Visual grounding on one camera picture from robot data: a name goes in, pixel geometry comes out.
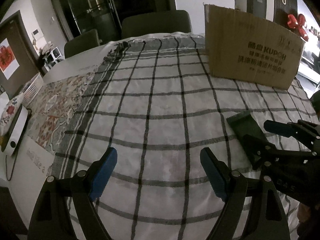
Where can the floral cushion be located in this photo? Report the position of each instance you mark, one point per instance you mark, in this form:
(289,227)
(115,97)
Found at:
(9,113)

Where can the floral table runner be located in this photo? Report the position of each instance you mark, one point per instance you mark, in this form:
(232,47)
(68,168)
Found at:
(53,109)

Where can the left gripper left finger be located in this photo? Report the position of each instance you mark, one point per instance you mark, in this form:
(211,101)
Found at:
(50,218)

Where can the red balloon decoration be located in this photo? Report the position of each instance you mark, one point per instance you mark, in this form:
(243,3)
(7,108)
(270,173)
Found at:
(298,24)

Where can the black snack packet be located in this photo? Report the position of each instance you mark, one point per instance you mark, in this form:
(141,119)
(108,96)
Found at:
(243,124)

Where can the brown cardboard box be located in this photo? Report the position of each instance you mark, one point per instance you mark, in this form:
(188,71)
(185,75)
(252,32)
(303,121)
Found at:
(244,47)

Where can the red paper door poster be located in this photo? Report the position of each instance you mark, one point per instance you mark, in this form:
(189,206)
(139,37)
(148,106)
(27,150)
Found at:
(8,61)

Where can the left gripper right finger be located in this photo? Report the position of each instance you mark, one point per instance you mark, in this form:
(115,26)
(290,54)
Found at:
(266,217)

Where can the person's right hand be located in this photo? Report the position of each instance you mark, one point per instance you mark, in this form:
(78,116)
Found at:
(308,227)

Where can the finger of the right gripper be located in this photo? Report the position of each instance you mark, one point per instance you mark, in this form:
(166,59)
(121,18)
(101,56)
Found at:
(305,132)
(260,151)

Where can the dark dining chair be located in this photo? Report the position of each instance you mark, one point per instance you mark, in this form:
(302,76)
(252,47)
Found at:
(156,22)
(82,43)

